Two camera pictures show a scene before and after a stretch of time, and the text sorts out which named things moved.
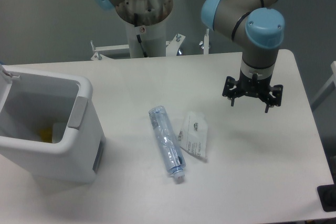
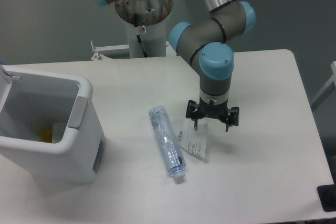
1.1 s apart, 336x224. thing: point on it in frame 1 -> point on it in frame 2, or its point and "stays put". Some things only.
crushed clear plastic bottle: [172, 152] stays put
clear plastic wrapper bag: [192, 136] stays put
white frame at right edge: [326, 90] stays put
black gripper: [254, 86] -> [220, 111]
